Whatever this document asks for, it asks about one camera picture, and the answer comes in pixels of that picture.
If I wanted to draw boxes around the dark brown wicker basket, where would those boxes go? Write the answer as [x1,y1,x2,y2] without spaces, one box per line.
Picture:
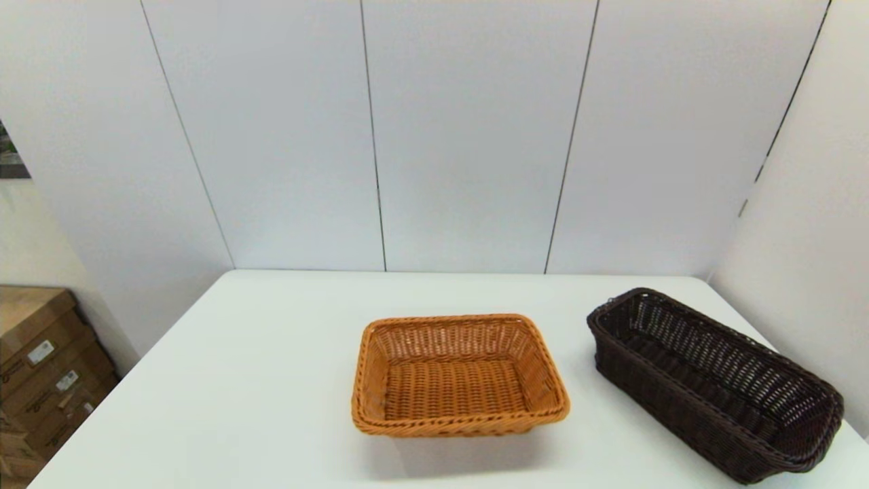
[587,287,845,484]

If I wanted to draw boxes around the dark wall picture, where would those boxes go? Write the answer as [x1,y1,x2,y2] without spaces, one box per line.
[0,121,32,179]

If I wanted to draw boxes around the orange wicker basket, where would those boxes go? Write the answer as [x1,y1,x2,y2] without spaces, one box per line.
[351,313,571,437]

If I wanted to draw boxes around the brown cardboard box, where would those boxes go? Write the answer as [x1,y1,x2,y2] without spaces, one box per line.
[0,428,50,480]
[0,285,96,384]
[0,380,122,463]
[0,343,116,422]

